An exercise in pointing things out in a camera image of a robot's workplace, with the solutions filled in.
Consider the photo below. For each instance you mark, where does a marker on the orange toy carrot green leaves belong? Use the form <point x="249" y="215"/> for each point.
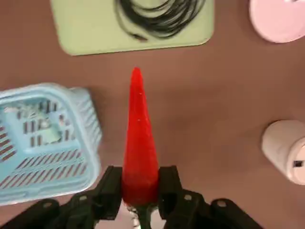
<point x="139" y="143"/>

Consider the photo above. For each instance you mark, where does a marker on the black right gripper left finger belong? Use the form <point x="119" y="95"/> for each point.
<point x="104" y="195"/>

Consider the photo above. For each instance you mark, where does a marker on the light blue plastic basket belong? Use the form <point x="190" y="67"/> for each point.
<point x="47" y="155"/>

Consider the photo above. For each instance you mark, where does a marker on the pink round plate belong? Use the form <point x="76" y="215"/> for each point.
<point x="278" y="21"/>

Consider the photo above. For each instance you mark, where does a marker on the white cylindrical bin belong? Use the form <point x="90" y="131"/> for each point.
<point x="281" y="148"/>

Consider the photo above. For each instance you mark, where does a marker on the light green tray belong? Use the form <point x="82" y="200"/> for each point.
<point x="90" y="26"/>

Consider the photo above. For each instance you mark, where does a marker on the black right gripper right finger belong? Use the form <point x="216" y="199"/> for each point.
<point x="181" y="207"/>

